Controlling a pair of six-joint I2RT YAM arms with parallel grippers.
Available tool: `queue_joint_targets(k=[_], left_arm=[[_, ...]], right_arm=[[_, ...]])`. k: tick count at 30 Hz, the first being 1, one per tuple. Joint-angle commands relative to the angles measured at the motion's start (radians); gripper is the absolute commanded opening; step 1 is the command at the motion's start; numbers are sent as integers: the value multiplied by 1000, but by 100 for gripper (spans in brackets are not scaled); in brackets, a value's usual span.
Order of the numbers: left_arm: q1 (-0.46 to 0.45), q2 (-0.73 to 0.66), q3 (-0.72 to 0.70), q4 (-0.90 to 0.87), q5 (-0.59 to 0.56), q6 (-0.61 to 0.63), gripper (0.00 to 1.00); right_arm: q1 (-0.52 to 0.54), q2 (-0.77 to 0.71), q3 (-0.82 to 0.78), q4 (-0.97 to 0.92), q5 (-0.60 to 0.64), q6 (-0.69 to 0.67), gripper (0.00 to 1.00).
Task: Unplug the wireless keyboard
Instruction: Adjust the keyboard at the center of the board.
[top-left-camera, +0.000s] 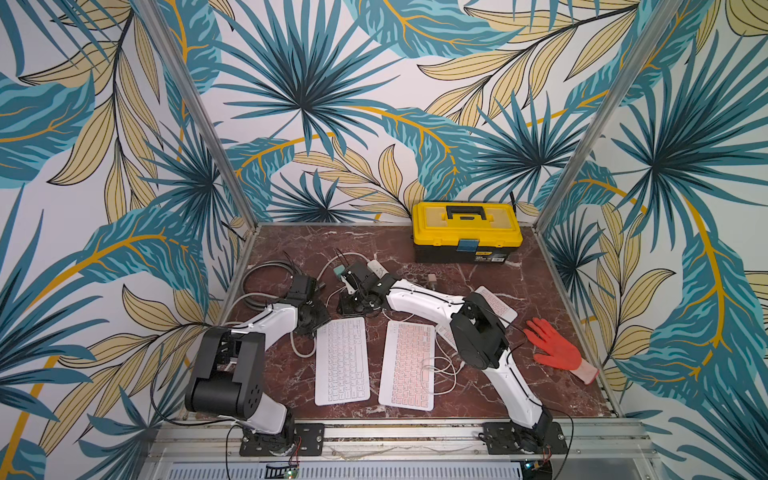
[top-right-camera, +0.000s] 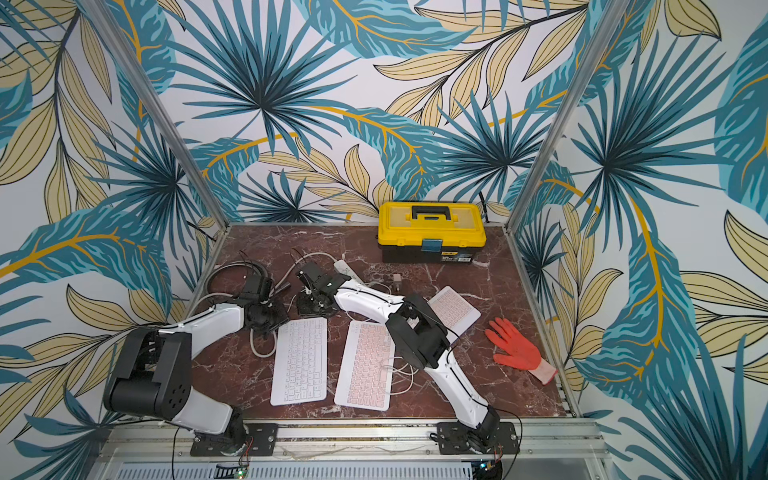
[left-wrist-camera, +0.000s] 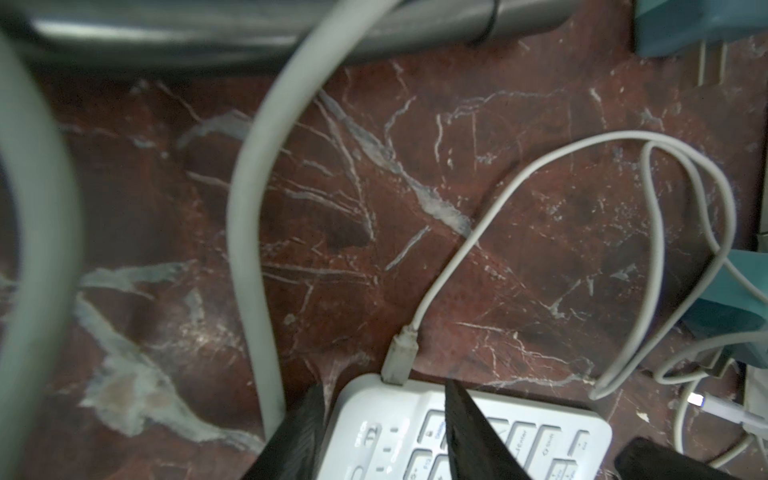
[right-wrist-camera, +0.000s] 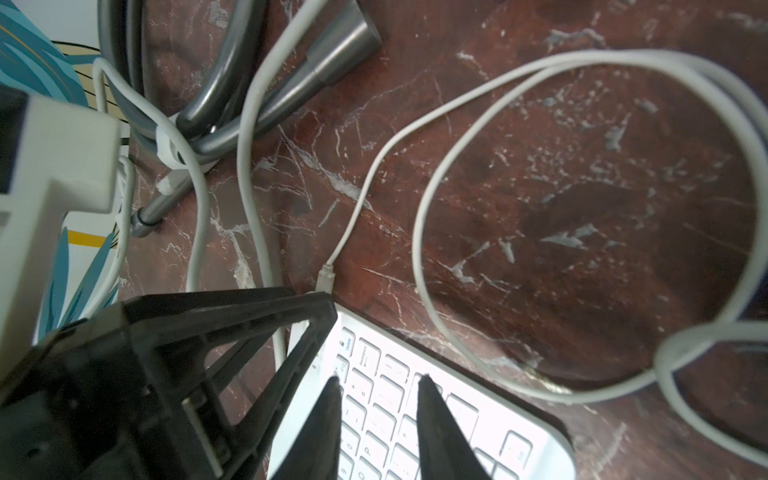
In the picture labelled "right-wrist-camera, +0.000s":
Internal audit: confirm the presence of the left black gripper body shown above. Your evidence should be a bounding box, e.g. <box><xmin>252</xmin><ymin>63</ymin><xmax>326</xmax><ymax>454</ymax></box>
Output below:
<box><xmin>1</xmin><ymin>287</ymin><xmax>337</xmax><ymax>479</ymax></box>

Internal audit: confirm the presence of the coiled black cable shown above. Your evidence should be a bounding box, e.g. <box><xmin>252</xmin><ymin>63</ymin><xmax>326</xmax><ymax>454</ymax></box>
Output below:
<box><xmin>97</xmin><ymin>0</ymin><xmax>383</xmax><ymax>239</ymax></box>

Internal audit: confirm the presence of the white power strip cord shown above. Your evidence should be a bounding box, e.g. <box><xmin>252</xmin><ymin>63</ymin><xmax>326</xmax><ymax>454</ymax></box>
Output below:
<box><xmin>236</xmin><ymin>0</ymin><xmax>331</xmax><ymax>373</ymax></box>

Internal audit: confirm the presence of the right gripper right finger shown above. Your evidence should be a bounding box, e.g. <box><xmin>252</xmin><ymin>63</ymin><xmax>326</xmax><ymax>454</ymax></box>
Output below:
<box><xmin>417</xmin><ymin>375</ymin><xmax>490</xmax><ymax>480</ymax></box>

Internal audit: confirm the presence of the white wireless keyboard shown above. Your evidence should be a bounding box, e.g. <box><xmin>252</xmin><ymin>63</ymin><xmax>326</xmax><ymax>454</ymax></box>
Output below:
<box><xmin>268</xmin><ymin>307</ymin><xmax>576</xmax><ymax>479</ymax></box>

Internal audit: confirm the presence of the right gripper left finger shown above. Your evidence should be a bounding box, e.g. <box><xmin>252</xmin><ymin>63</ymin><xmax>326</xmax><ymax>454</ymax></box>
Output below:
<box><xmin>272</xmin><ymin>376</ymin><xmax>342</xmax><ymax>479</ymax></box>

